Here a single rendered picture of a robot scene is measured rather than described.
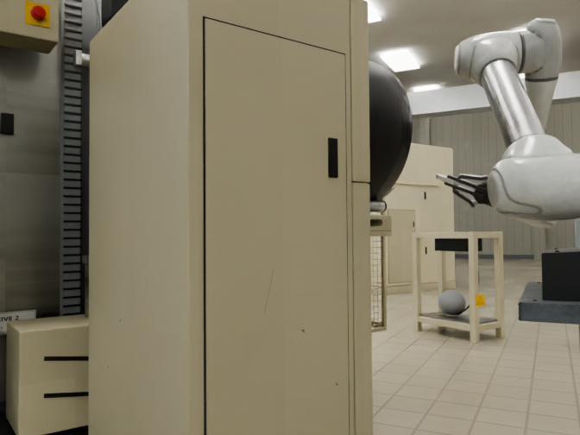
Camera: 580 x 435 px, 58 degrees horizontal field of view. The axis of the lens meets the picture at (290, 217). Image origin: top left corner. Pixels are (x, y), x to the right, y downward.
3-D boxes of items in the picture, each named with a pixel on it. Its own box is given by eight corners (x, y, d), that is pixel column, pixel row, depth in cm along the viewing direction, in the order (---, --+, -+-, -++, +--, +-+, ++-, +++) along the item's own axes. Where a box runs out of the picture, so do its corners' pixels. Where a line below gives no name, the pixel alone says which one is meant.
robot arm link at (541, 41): (551, 71, 175) (509, 75, 176) (557, 14, 167) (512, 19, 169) (566, 78, 163) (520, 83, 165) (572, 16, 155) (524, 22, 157)
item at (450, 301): (475, 343, 375) (473, 231, 377) (412, 330, 425) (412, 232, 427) (505, 337, 394) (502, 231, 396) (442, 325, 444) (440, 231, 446)
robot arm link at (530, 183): (608, 183, 113) (502, 191, 116) (589, 232, 125) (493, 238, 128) (519, 17, 166) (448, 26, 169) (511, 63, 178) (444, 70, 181)
